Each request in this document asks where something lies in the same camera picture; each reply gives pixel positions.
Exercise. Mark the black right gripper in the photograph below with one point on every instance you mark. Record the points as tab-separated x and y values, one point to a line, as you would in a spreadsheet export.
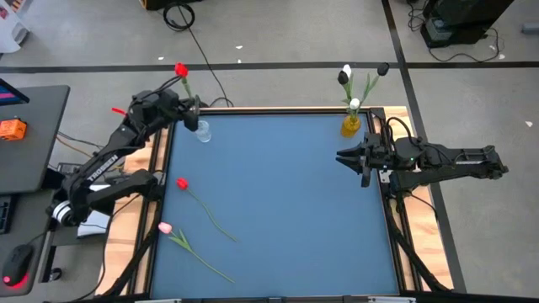
381	151

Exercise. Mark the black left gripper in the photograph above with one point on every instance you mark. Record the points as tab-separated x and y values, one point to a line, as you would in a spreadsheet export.
156	107

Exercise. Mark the red artificial tulip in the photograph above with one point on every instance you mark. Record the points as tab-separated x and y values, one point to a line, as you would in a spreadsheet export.
181	69
182	183

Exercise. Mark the black artificial tulip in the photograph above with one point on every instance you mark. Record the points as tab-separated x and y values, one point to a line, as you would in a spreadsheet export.
383	68
343	78

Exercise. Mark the pink artificial tulip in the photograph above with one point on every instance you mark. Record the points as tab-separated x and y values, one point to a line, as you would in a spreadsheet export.
165	227

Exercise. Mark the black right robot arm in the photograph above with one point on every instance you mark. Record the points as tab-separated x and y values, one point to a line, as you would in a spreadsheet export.
463	162

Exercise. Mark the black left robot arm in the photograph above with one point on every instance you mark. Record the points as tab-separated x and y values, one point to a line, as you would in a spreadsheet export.
101	168

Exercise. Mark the clear glass vase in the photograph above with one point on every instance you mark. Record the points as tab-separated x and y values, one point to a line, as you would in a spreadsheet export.
204	134

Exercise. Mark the yellow glass vase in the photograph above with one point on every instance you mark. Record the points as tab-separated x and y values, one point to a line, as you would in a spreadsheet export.
350	126

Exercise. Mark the blue table mat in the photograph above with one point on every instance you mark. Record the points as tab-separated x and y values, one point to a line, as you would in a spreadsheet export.
295	210

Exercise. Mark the black floor box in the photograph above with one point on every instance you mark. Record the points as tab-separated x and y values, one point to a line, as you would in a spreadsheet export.
160	3

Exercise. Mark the white paper sheet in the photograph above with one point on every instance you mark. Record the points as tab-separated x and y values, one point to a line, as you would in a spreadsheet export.
94	225

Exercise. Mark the dark grey desk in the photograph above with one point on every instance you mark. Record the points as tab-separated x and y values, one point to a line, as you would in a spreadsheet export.
29	164

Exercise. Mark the black equipment case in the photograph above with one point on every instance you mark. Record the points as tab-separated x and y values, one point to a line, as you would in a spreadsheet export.
463	17

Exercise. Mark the orange box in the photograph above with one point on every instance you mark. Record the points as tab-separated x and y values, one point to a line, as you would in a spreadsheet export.
12	129

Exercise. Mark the laptop screen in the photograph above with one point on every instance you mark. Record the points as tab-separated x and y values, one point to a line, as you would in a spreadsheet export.
10	94

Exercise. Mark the white box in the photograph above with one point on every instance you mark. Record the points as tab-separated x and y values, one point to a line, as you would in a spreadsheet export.
10	33

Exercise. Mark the grey floor object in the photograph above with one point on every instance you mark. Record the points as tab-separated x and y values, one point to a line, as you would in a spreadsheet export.
531	28

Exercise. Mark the black computer mouse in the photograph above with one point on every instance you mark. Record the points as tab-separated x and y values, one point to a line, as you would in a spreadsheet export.
17	265

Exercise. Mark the black aluminium table frame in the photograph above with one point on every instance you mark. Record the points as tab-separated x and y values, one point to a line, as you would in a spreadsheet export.
295	112

